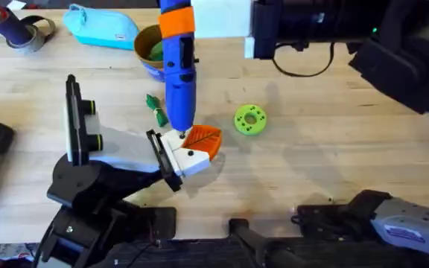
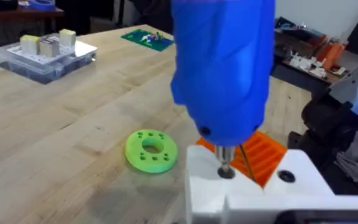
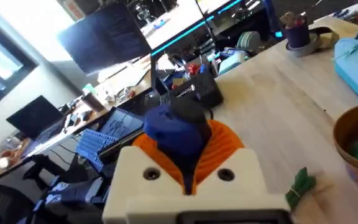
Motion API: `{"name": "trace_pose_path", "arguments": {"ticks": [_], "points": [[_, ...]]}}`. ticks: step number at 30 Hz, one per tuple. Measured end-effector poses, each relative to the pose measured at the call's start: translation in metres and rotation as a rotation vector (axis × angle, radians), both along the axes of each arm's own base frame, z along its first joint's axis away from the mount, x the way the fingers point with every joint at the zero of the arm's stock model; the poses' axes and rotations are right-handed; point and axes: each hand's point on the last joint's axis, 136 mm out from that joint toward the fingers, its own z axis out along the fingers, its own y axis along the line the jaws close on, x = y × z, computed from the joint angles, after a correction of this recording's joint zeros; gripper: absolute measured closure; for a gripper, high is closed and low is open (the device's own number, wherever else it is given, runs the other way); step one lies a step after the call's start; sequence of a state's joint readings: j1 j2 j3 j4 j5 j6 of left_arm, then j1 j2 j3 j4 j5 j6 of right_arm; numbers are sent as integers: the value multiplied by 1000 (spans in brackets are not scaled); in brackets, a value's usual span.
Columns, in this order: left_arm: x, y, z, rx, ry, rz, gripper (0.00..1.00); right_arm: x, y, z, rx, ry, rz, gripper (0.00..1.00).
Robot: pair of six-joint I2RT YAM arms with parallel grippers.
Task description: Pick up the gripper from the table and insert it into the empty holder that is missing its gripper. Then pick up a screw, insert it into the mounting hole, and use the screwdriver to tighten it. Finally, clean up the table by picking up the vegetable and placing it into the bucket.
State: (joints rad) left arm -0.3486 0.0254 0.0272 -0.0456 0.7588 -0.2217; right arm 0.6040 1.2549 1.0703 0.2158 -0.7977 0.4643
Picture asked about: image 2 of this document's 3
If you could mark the white orange left gripper right finger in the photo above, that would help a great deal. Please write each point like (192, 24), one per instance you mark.
(303, 183)

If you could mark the green board with toy blocks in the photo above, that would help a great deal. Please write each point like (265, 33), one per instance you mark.
(148, 40)

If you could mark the blue plastic part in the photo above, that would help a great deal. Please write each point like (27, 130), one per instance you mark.
(42, 4)

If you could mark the green disc with holes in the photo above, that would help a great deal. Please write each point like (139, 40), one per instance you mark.
(135, 155)

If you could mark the white orange left gripper left finger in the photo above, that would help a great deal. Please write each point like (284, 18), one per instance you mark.
(204, 186)

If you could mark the dark wooden side table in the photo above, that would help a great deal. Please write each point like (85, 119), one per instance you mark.
(17, 14)

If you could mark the blue electric screwdriver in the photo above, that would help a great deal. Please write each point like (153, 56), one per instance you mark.
(222, 71)

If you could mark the heap of orange and white parts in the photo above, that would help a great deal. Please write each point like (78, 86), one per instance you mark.
(319, 59)

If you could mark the clear plastic box with blocks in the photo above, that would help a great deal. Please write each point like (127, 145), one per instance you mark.
(47, 59)

